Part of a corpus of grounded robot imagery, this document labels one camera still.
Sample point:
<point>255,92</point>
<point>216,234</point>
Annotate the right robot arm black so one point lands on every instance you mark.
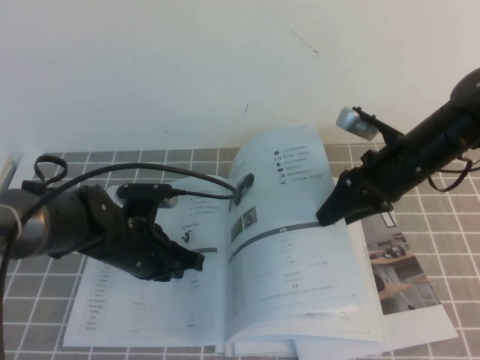
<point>442,127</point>

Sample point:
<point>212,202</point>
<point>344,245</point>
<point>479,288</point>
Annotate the booklet with photo cover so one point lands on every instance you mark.
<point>405,277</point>

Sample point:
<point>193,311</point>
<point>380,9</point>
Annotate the white product catalogue book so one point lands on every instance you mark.
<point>281,262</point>

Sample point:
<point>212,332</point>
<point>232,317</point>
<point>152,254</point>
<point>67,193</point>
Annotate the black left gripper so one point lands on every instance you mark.
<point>142,251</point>

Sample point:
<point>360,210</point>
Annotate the grey white-checked tablecloth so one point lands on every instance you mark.
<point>37,300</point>

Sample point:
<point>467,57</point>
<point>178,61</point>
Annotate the beige flat board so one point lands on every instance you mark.
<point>5,168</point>

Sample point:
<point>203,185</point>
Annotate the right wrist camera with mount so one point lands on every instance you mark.
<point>356,122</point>

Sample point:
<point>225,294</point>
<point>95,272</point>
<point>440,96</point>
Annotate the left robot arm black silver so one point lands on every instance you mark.
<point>56,221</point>

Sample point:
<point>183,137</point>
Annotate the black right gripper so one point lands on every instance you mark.
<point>378,180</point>

